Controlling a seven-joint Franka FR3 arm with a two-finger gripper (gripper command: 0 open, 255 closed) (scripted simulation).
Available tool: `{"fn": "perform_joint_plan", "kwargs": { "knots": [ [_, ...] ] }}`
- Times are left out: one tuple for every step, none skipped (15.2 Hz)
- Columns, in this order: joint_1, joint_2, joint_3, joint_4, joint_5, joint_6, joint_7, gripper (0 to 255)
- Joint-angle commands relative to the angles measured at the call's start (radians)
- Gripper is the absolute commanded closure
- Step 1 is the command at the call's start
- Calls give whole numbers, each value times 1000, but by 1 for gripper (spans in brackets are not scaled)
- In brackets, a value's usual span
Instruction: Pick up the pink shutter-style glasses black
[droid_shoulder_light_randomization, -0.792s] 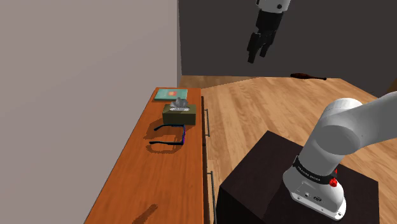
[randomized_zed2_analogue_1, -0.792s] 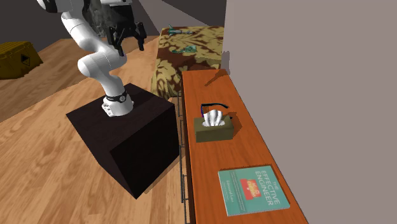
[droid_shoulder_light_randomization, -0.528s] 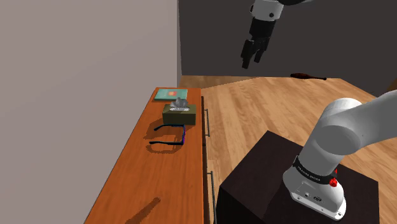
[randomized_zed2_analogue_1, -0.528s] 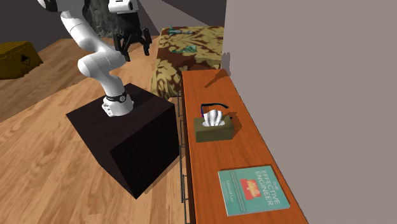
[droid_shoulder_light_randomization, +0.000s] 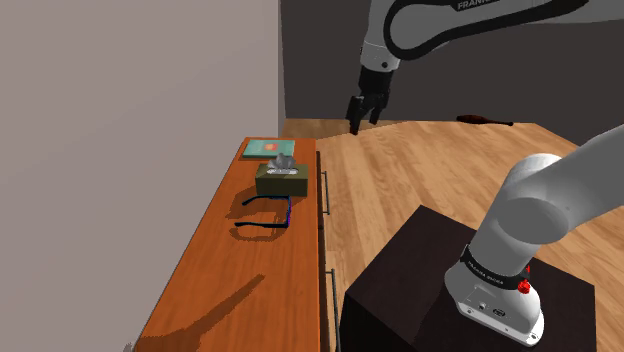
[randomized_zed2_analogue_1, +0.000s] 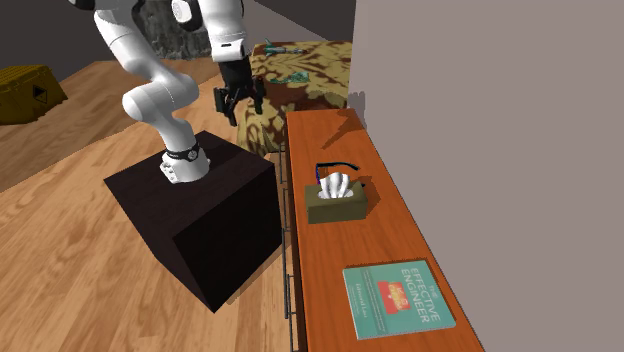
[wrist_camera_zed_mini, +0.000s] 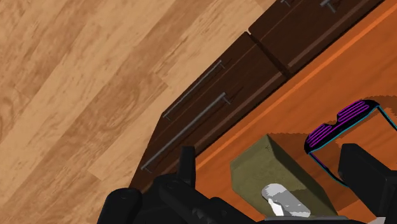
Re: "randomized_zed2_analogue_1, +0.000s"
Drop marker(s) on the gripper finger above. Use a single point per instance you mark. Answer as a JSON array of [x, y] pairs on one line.
[[224, 101], [258, 95]]

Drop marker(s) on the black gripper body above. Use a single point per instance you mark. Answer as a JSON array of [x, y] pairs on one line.
[[235, 75]]

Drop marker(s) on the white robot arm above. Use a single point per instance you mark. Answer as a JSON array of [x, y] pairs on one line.
[[161, 92]]

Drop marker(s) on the teal flat toy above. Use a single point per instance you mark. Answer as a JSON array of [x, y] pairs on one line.
[[295, 77]]

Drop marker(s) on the teal toy plane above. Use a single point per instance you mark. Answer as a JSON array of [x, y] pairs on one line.
[[278, 48]]

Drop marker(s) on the black sunglasses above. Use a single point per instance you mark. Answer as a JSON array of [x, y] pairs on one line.
[[336, 165]]

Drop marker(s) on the dark robot stand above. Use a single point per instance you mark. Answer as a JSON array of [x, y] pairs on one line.
[[214, 219]]

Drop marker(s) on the olive tissue box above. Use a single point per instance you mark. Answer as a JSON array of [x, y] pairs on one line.
[[336, 207]]

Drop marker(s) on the orange wooden chest of drawers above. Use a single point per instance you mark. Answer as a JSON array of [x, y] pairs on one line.
[[341, 244]]

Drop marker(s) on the yellow crate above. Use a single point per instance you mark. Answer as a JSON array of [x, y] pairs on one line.
[[24, 92]]

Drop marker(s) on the teal book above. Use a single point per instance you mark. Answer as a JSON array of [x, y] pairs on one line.
[[400, 300]]

